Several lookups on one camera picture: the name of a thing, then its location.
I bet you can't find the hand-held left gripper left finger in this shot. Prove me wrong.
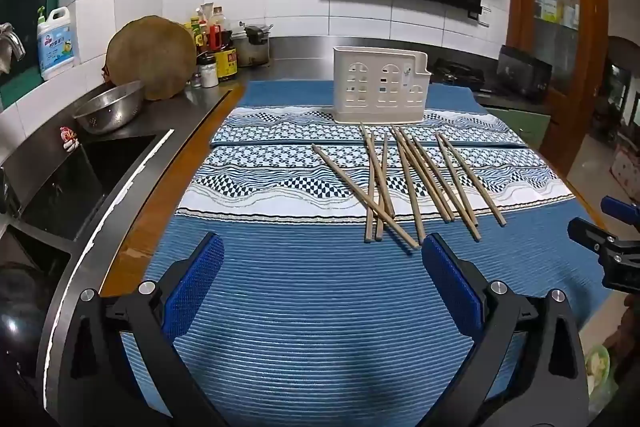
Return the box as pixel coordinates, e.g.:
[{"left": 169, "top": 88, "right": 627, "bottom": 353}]
[{"left": 52, "top": 232, "right": 226, "bottom": 427}]

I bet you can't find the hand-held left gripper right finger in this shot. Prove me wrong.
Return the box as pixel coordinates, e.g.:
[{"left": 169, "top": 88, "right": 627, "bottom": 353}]
[{"left": 421, "top": 232, "right": 590, "bottom": 427}]

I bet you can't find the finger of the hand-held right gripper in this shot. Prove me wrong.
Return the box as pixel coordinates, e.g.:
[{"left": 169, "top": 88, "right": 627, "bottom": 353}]
[
  {"left": 568, "top": 216, "right": 624, "bottom": 258},
  {"left": 601, "top": 195, "right": 640, "bottom": 226}
]

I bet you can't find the pile of wooden chopsticks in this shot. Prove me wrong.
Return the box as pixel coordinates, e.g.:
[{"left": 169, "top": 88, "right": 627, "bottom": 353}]
[{"left": 312, "top": 122, "right": 508, "bottom": 250}]

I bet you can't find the white plastic utensil holder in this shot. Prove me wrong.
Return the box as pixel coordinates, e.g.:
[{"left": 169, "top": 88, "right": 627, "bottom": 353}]
[{"left": 333, "top": 46, "right": 432, "bottom": 124}]

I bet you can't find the person's right hand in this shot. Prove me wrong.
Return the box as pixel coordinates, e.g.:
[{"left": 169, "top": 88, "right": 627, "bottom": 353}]
[{"left": 612, "top": 292, "right": 640, "bottom": 378}]

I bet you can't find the green plastic bag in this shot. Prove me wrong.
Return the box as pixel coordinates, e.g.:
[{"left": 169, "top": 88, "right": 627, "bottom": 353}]
[{"left": 584, "top": 343, "right": 619, "bottom": 399}]

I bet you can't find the large blue patterned mat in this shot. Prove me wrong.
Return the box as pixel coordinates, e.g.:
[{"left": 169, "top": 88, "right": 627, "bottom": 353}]
[{"left": 119, "top": 143, "right": 603, "bottom": 427}]

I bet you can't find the green cabinet front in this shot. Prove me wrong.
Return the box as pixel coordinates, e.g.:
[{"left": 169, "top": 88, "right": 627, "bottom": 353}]
[{"left": 486, "top": 106, "right": 552, "bottom": 148}]

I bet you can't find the black kitchen sink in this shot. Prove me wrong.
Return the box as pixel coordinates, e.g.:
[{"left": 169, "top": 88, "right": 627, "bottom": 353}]
[{"left": 7, "top": 133, "right": 174, "bottom": 244}]

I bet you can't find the wooden glass cabinet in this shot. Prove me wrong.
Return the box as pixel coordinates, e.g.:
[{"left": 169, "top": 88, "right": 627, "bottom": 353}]
[{"left": 504, "top": 0, "right": 610, "bottom": 178}]

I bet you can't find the black box appliance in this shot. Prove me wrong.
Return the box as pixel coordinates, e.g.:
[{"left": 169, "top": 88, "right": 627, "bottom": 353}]
[{"left": 496, "top": 45, "right": 554, "bottom": 103}]

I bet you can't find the small blue patterned mat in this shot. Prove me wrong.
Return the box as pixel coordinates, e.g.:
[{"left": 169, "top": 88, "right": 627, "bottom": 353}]
[{"left": 210, "top": 79, "right": 528, "bottom": 148}]

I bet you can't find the black wok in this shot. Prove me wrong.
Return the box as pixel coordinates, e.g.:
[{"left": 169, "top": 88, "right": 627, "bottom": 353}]
[{"left": 0, "top": 261, "right": 52, "bottom": 414}]

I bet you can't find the metal colander bowl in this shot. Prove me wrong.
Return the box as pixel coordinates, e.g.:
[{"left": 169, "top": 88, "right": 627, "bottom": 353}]
[{"left": 73, "top": 80, "right": 146, "bottom": 136}]

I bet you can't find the black gas stove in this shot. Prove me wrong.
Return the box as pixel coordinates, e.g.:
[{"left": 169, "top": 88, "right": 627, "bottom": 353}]
[{"left": 431, "top": 58, "right": 487, "bottom": 88}]

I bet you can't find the clear lidded jar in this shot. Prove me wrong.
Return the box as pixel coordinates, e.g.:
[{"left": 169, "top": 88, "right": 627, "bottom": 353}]
[{"left": 199, "top": 55, "right": 220, "bottom": 88}]

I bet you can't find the yellow label jar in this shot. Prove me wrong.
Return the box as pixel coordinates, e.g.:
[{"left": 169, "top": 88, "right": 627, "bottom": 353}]
[{"left": 218, "top": 47, "right": 239, "bottom": 80}]

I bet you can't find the round wooden chopping board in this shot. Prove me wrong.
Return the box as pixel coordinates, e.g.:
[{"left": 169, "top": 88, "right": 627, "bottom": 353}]
[{"left": 106, "top": 15, "right": 197, "bottom": 102}]

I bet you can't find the steel pot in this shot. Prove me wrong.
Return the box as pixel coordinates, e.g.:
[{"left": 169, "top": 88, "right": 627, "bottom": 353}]
[{"left": 237, "top": 24, "right": 274, "bottom": 68}]

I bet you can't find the tall sauce bottle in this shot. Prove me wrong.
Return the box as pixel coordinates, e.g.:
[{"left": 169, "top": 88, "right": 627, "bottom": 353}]
[{"left": 209, "top": 4, "right": 229, "bottom": 34}]

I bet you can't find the white detergent bottle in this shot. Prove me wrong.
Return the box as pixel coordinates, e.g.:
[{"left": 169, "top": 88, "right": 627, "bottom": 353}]
[{"left": 36, "top": 6, "right": 81, "bottom": 81}]

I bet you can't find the metal faucet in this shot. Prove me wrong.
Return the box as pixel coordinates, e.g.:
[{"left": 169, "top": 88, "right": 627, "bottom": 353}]
[{"left": 0, "top": 22, "right": 26, "bottom": 76}]

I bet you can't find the wall outlet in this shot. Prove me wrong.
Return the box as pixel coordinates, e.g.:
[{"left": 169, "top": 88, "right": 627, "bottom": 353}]
[{"left": 467, "top": 4, "right": 494, "bottom": 26}]

